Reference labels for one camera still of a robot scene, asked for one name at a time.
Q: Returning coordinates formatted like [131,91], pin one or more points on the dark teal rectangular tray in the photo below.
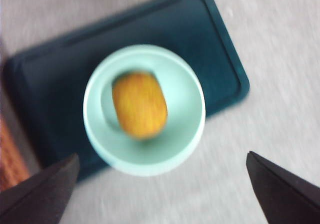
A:
[200,47]

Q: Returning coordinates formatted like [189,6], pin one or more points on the brown kiwifruit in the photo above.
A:
[140,106]

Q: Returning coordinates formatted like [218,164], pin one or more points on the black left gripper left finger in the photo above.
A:
[37,199]

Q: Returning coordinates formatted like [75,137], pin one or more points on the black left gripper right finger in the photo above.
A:
[287,199]

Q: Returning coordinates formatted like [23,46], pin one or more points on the teal ribbed bowl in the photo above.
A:
[145,156]

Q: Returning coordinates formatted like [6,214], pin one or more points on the brown wicker basket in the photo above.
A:
[10,159]

